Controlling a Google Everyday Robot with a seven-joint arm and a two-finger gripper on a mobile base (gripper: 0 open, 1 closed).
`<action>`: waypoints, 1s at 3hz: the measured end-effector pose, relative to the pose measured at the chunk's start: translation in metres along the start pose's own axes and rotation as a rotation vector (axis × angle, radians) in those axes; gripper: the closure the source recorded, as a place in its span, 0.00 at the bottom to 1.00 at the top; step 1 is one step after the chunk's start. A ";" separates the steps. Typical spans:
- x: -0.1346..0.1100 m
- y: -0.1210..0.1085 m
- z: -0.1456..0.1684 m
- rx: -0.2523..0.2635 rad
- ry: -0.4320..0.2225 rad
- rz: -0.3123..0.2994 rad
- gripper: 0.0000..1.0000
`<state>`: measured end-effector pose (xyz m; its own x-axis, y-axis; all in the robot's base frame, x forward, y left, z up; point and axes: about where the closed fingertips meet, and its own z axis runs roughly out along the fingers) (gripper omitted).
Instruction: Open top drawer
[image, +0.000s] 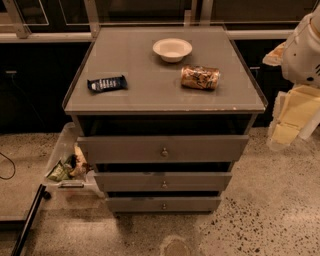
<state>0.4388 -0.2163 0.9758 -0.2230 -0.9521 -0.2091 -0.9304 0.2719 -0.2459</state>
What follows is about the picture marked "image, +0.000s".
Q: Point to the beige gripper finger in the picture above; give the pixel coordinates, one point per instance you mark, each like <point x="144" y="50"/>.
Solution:
<point x="274" y="57"/>

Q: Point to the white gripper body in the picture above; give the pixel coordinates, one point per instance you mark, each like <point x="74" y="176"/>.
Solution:
<point x="301" y="58"/>

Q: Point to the grey top drawer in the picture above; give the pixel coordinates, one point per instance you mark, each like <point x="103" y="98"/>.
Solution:
<point x="163" y="149"/>

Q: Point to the grey drawer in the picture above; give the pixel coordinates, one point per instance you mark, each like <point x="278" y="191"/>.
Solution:
<point x="163" y="204"/>
<point x="162" y="181"/>
<point x="163" y="149"/>

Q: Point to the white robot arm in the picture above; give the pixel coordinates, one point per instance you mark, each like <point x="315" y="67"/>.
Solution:
<point x="301" y="54"/>

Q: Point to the grey drawer cabinet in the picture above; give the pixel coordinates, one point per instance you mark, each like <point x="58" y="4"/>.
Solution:
<point x="155" y="103"/>

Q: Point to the grey bottom drawer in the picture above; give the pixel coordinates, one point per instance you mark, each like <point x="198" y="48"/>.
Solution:
<point x="163" y="204"/>

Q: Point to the grey middle drawer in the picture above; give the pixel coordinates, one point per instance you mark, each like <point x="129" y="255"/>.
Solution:
<point x="162" y="181"/>

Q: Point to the crushed brown soda can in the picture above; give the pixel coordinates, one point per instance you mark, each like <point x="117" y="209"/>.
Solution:
<point x="200" y="77"/>

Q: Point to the white paper bowl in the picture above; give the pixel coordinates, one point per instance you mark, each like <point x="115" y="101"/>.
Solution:
<point x="172" y="50"/>

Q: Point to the dark blue snack bar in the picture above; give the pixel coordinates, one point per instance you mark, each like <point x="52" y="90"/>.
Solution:
<point x="107" y="84"/>

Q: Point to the tan snack bag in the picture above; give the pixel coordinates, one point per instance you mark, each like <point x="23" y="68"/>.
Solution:
<point x="78" y="163"/>

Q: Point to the clear plastic storage bin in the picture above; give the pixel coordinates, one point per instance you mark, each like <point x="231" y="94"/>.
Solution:
<point x="63" y="151"/>

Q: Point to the green chip bag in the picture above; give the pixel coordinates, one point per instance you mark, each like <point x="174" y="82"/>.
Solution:
<point x="61" y="171"/>

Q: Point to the black metal bar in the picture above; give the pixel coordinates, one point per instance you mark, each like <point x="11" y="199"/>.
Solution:
<point x="23" y="235"/>

